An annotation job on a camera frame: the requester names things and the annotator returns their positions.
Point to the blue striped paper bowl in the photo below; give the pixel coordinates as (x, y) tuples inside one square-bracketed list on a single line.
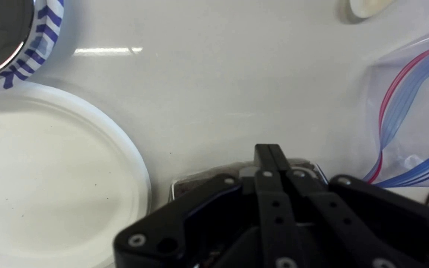
[(44, 37)]

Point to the white paper plate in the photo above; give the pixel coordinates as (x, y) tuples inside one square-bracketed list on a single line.
[(71, 180)]

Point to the clear zip plastic bag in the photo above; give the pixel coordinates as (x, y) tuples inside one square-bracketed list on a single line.
[(398, 113)]

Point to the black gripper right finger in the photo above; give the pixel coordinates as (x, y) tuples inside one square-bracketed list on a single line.
[(281, 160)]

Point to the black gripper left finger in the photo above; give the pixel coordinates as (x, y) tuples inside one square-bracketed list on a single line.
[(264, 157)]

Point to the white plastic spoon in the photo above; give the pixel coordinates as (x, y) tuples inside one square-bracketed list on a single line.
[(366, 10)]

